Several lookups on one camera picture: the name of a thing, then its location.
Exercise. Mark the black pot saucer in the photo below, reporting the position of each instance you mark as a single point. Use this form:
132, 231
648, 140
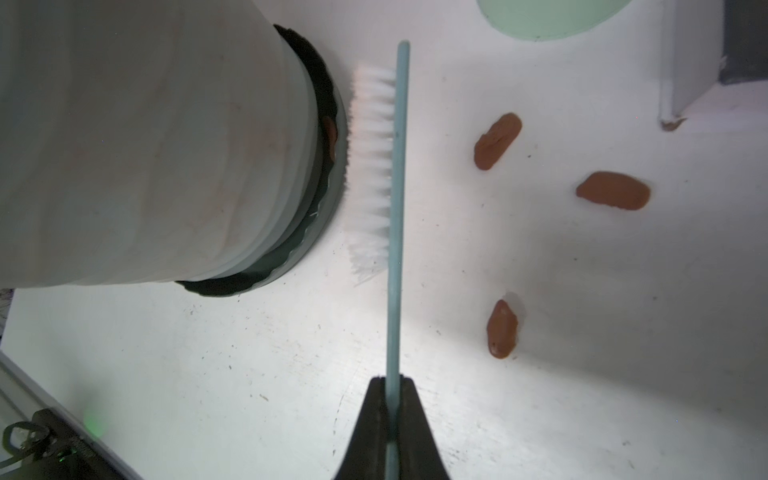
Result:
325, 190

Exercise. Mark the grey notebook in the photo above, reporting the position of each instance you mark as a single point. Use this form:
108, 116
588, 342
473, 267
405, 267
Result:
692, 97

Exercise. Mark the dried mud flake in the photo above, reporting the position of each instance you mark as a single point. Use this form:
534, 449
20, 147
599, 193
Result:
615, 190
492, 145
502, 330

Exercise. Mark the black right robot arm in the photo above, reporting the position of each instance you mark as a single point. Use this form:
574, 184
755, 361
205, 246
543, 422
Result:
48, 448

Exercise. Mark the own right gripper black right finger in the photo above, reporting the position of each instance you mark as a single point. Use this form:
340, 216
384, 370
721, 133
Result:
418, 453

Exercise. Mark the white ceramic pot with soil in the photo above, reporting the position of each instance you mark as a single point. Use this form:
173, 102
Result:
148, 141

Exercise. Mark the green pencil cup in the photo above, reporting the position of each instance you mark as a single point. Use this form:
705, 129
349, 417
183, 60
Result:
547, 20

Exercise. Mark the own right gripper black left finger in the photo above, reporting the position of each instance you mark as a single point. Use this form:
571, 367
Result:
365, 455

